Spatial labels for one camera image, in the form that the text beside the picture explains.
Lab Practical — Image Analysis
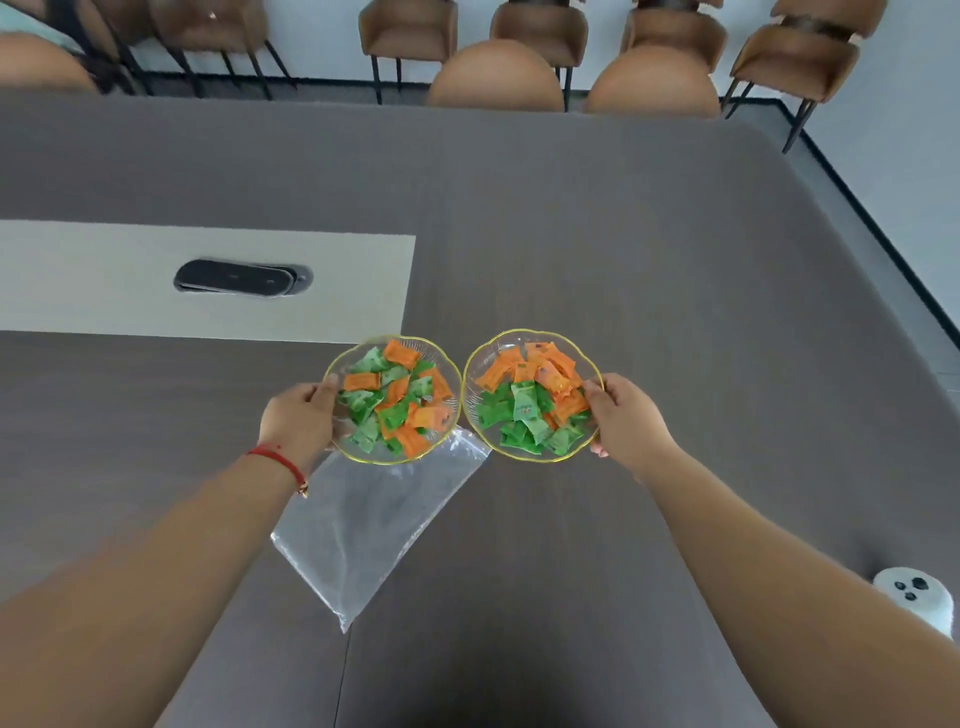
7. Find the person's left hand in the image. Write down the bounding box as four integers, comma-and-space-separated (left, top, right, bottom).
258, 373, 343, 481

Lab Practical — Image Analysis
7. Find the person's right hand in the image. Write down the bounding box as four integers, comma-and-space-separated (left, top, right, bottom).
581, 372, 680, 481

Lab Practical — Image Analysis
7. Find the pile of green orange candies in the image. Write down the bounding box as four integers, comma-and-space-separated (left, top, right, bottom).
335, 338, 457, 460
473, 341, 594, 457

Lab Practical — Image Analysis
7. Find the clear plastic bag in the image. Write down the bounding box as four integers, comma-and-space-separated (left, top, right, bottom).
269, 425, 494, 635

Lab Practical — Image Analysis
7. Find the gold-rimmed glass plate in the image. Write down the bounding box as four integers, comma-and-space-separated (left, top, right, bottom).
322, 334, 464, 467
461, 328, 606, 463

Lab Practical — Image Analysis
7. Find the person's right forearm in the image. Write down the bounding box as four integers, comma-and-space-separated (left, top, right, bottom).
637, 448, 960, 728

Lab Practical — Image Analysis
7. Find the person's left forearm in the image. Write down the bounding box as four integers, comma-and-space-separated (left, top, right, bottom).
0, 449, 307, 728

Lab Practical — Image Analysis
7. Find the dark wooden table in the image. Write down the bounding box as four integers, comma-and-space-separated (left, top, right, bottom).
0, 88, 960, 728

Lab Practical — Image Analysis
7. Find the white handheld controller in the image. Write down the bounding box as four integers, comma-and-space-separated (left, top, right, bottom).
872, 566, 956, 640

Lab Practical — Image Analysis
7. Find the brown chair with black legs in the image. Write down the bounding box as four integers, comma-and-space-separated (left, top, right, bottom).
722, 0, 890, 156
620, 0, 730, 75
74, 0, 204, 99
148, 0, 299, 101
489, 0, 591, 113
357, 0, 460, 106

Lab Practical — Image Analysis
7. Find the red string bracelet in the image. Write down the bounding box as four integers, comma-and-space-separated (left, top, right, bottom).
245, 443, 310, 499

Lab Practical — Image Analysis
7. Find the black cable outlet cover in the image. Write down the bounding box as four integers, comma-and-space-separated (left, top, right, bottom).
173, 258, 314, 299

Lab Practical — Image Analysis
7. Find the teal bag with black strap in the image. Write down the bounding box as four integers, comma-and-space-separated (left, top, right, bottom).
0, 0, 140, 97

